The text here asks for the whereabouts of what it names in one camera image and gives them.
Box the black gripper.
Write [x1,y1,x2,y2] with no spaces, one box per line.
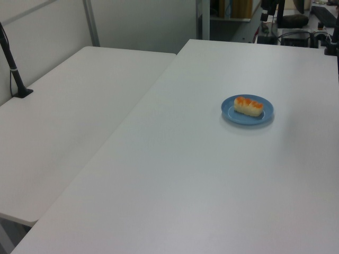
[260,0,278,25]

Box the orange-topped bread loaf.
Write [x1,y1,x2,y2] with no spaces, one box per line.
[234,96,265,116]

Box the black robot base box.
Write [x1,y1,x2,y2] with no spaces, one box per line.
[257,26,278,44]

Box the dark padded wrist rest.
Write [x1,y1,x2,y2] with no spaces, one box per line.
[282,14,309,28]

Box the wooden cabinet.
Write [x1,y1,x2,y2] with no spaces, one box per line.
[219,0,253,19]

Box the black flat electronics box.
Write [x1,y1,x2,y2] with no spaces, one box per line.
[280,29,318,49]

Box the black keyboard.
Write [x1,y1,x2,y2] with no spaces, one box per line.
[311,5,339,27]

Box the blue round plate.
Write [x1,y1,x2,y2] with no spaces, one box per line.
[220,94,274,125]

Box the grey metal upright frame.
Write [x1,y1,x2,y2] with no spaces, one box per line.
[197,0,211,41]

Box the black clamp mount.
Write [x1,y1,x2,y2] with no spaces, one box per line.
[323,15,339,56]

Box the black camera stand pole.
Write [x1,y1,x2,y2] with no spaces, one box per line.
[0,22,34,99]

